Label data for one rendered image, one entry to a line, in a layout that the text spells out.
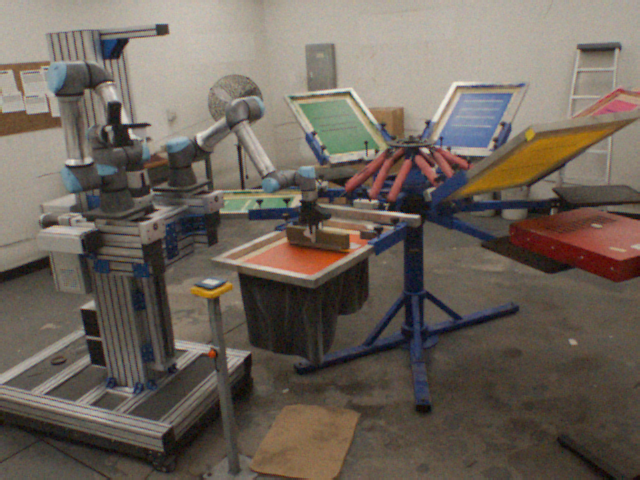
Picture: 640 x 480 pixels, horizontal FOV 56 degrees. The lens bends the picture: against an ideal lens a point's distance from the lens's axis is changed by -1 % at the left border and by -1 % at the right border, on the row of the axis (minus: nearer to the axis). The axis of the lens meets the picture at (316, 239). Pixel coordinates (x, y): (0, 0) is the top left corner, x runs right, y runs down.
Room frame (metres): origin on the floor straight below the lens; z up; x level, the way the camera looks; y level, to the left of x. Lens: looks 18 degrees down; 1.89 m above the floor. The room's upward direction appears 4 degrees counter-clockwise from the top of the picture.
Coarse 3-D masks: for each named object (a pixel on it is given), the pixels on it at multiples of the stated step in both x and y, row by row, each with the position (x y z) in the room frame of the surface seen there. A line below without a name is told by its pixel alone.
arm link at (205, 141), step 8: (248, 104) 2.93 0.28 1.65; (256, 104) 2.97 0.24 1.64; (256, 112) 2.96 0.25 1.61; (224, 120) 3.05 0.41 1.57; (248, 120) 2.94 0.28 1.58; (256, 120) 3.02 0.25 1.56; (216, 128) 3.08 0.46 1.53; (224, 128) 3.05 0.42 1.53; (200, 136) 3.15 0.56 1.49; (208, 136) 3.11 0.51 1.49; (216, 136) 3.09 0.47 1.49; (224, 136) 3.09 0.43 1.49; (200, 144) 3.13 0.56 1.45; (208, 144) 3.13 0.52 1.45; (216, 144) 3.14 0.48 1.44; (200, 152) 3.15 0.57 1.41; (208, 152) 3.17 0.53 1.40
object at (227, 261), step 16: (336, 224) 3.14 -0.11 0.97; (352, 224) 3.08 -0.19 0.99; (368, 224) 3.05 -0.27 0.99; (256, 240) 2.90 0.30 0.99; (272, 240) 2.96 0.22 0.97; (224, 256) 2.68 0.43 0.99; (240, 256) 2.76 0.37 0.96; (352, 256) 2.56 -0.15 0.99; (368, 256) 2.65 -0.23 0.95; (240, 272) 2.55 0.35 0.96; (256, 272) 2.49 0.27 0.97; (272, 272) 2.44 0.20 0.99; (288, 272) 2.42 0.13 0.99; (320, 272) 2.39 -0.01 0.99; (336, 272) 2.44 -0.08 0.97
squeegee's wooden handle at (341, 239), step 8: (288, 232) 2.90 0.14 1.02; (296, 232) 2.87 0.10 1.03; (320, 232) 2.78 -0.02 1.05; (328, 232) 2.75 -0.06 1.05; (336, 232) 2.74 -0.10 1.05; (304, 240) 2.84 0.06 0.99; (320, 240) 2.78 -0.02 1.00; (328, 240) 2.75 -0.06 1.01; (336, 240) 2.73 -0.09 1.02; (344, 240) 2.70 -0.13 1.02; (344, 248) 2.70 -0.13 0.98
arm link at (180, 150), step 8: (184, 136) 3.14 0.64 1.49; (168, 144) 3.07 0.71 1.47; (176, 144) 3.05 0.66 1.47; (184, 144) 3.07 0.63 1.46; (192, 144) 3.13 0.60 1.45; (168, 152) 3.06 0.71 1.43; (176, 152) 3.05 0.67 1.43; (184, 152) 3.06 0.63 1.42; (192, 152) 3.11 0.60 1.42; (168, 160) 3.08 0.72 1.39; (176, 160) 3.05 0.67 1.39; (184, 160) 3.06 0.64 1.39; (192, 160) 3.15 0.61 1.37
